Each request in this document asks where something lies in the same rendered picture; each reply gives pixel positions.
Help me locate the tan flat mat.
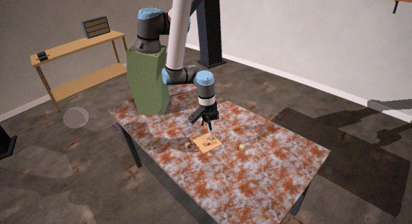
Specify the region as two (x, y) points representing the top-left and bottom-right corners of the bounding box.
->
(193, 133), (222, 154)

